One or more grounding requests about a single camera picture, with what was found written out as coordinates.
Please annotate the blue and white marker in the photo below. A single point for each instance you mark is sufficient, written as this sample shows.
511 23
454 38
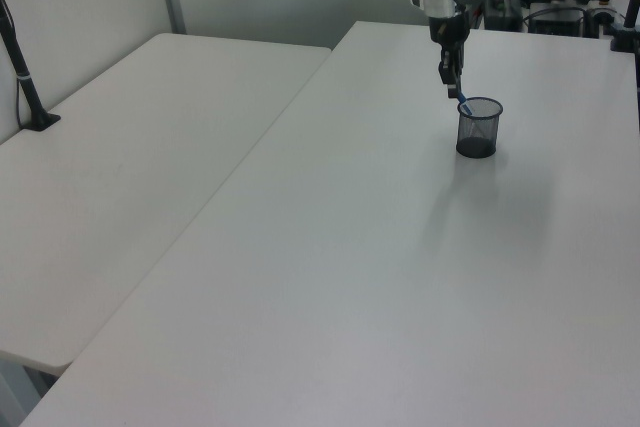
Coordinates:
466 107

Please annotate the black computer box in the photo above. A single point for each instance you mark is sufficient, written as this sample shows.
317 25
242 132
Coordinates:
556 21

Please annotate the black camera stand pole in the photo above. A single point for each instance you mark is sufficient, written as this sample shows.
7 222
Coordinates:
24 79

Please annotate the white side table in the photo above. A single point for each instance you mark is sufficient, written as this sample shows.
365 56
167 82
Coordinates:
125 157

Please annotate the black clamp camera mount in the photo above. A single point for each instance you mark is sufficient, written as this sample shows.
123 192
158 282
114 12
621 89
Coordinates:
625 37

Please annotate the dark green equipment box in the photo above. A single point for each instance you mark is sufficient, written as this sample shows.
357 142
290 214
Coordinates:
506 17

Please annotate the white partition panel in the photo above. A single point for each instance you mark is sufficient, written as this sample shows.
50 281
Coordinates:
80 37

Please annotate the black mesh pen cup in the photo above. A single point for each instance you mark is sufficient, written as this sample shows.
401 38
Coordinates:
475 148

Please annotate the dark robot gripper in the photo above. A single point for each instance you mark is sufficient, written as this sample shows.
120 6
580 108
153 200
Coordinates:
448 29

